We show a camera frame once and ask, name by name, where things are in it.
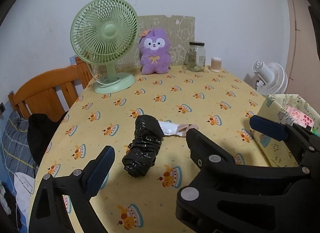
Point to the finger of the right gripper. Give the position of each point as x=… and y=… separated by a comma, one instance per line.
x=275, y=130

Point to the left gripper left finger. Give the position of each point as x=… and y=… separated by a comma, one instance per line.
x=96, y=171

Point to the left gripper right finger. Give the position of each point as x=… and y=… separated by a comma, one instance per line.
x=207, y=155

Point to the pink tissue packet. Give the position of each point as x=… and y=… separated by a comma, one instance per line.
x=300, y=118

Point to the patterned yellow storage box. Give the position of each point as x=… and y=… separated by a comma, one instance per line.
x=274, y=109

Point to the black plastic bag roll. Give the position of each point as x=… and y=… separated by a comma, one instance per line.
x=145, y=146

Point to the white standing fan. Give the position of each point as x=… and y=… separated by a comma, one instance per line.
x=270, y=78

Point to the black garment on chair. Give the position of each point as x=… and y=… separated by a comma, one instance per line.
x=41, y=130

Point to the blue plaid bedding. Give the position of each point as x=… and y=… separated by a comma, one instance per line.
x=18, y=170

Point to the wooden chair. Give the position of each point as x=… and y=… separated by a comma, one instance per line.
x=39, y=96

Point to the cotton swab container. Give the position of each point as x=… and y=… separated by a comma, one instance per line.
x=216, y=64

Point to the glass jar with lid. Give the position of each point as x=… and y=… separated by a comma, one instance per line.
x=196, y=56

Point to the purple plush toy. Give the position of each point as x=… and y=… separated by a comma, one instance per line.
x=154, y=49

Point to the beige patterned backboard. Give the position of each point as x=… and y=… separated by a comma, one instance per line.
x=180, y=31

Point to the green desk fan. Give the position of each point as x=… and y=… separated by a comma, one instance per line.
x=102, y=32

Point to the wall power socket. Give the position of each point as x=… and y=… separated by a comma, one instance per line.
x=2, y=109

